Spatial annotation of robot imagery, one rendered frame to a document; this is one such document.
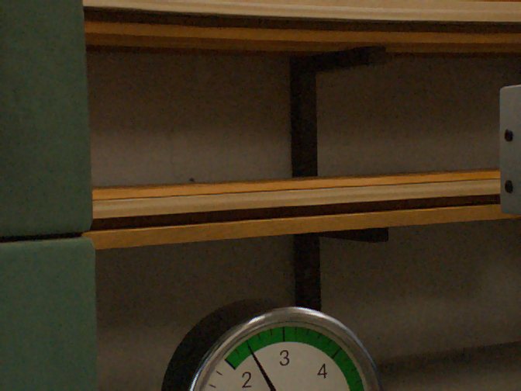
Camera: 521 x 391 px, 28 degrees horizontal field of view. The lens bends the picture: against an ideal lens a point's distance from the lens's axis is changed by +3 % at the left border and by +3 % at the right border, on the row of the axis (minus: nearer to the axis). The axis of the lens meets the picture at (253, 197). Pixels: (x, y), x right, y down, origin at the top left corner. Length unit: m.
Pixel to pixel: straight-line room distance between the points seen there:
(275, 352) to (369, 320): 3.18
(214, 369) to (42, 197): 0.09
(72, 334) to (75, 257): 0.02
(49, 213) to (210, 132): 2.79
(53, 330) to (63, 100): 0.07
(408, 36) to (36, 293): 2.60
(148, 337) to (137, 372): 0.10
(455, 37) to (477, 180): 0.43
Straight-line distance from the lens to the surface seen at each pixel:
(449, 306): 3.68
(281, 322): 0.30
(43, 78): 0.34
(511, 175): 0.76
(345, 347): 0.31
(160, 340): 3.10
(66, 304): 0.35
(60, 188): 0.34
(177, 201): 2.54
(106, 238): 2.46
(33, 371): 0.35
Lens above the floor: 0.74
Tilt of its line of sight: 3 degrees down
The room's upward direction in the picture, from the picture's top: 2 degrees counter-clockwise
